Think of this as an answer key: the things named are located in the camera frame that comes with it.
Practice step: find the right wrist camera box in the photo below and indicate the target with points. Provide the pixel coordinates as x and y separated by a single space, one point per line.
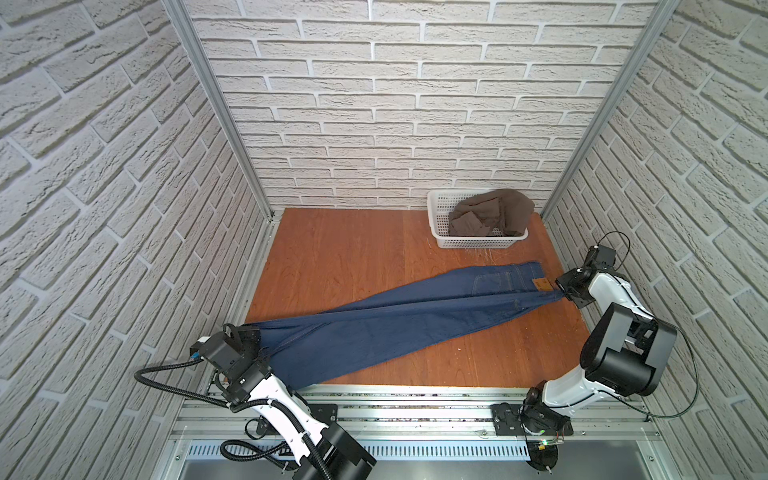
600 257

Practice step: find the aluminium corner post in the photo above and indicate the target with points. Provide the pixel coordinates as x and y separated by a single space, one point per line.
199 60
657 22

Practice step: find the aluminium mounting rail frame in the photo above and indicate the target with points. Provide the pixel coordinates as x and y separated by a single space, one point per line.
482 424

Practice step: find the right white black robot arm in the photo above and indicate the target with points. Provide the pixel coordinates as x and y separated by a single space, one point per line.
625 354

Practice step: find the blue denim jeans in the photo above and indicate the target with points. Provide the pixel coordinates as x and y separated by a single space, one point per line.
310 349

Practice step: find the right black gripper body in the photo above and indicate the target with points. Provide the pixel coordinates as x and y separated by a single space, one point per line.
568 284

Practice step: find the left aluminium corner post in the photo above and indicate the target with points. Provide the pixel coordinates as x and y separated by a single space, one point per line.
199 60

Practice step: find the right aluminium corner post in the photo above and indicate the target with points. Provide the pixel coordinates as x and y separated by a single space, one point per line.
657 22

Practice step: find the brown trousers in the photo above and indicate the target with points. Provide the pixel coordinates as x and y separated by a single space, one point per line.
507 210

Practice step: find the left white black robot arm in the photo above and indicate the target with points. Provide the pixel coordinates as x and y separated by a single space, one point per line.
321 450

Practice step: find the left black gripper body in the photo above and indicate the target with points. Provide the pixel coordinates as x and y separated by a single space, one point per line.
248 339

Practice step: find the white plastic laundry basket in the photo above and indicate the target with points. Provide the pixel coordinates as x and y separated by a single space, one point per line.
441 203

